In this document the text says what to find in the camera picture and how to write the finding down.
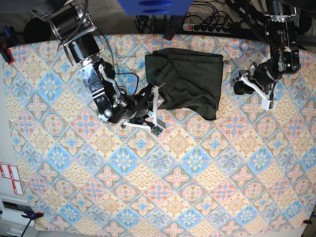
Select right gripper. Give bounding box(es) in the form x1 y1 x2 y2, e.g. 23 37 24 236
120 83 158 120

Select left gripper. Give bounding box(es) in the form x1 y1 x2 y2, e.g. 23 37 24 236
234 61 281 95

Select dark green long-sleeve shirt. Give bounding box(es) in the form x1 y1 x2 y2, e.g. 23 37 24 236
145 48 224 121

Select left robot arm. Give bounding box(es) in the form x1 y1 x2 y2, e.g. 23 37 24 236
231 0 301 96

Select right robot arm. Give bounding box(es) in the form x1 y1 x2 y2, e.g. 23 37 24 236
31 0 160 127

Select colourful patterned tablecloth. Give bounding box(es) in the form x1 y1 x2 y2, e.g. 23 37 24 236
1 35 316 237

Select white power strip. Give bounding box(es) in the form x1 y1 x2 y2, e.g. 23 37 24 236
182 23 228 33

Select black remote control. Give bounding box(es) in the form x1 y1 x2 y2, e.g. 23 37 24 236
163 15 184 40

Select blue plastic box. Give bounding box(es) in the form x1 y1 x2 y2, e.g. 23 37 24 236
118 0 193 16

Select black round stand base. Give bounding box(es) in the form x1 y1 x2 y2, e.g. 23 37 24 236
23 18 52 43

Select red white labels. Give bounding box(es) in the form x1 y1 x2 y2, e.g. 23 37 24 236
0 163 24 196

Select orange clamp bottom right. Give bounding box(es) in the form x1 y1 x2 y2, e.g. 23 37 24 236
303 219 312 225

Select blue clamp top left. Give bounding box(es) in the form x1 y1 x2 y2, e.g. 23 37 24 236
0 26 14 65

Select blue clamp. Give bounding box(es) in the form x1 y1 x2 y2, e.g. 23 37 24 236
0 26 14 65
21 211 44 237

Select blue clamp bottom left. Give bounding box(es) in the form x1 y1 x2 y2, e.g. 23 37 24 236
21 211 44 237

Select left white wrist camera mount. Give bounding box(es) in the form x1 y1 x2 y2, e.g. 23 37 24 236
230 70 277 111

